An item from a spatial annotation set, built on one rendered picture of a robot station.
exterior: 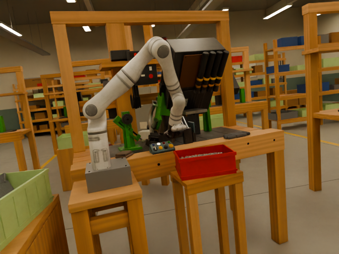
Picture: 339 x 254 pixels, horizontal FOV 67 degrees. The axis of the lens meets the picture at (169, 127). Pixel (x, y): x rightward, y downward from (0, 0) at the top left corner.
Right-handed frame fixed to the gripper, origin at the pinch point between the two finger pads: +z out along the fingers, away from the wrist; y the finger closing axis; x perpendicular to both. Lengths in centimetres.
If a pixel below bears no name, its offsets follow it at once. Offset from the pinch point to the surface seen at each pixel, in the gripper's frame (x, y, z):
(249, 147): 8, -57, 14
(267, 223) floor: 31, -91, 98
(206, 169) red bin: 31.3, -6.9, -6.3
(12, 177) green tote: 6, 88, 0
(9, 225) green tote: 42, 82, -15
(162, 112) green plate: -29.7, -3.2, 1.6
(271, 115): -277, -400, 270
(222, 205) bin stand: 36, -24, 30
